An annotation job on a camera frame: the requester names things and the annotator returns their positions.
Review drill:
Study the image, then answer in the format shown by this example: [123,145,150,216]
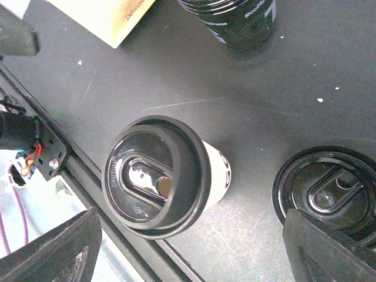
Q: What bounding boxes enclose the cream paper bag pink sides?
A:
[50,0,155,49]

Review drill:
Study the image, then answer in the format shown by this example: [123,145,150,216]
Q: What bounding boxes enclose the black lid stack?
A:
[178,0,277,50]

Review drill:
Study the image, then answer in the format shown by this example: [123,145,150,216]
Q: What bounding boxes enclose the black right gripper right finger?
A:
[283,209,375,281]

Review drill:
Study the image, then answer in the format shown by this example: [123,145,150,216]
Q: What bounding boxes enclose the black coffee cup lid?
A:
[102,115,212,240]

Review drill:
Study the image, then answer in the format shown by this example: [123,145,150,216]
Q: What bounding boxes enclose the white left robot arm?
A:
[1,1,40,57]

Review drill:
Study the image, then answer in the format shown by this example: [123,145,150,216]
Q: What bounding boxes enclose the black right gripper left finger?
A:
[1,207,102,281]

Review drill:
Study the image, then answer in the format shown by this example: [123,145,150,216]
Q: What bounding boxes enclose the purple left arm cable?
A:
[0,164,30,256]

